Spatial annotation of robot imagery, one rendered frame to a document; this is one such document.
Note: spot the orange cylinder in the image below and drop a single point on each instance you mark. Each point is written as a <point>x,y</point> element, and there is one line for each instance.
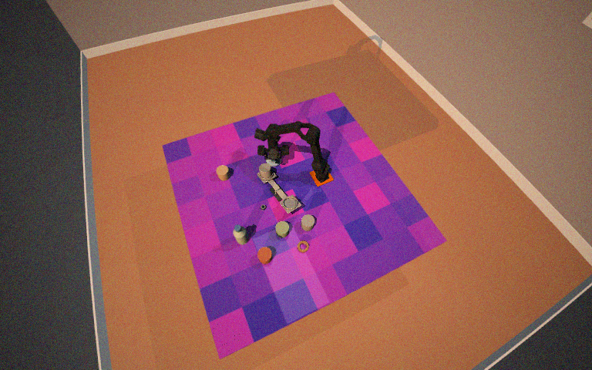
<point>223,172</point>
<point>264,255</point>

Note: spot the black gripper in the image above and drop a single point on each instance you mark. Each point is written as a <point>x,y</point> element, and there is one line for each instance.
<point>261,151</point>

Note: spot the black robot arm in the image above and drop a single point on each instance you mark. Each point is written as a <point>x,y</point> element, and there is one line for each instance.
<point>319,165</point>

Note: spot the beige bottle with blue cap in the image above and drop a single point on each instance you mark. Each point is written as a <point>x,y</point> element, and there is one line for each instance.
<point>240,235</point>

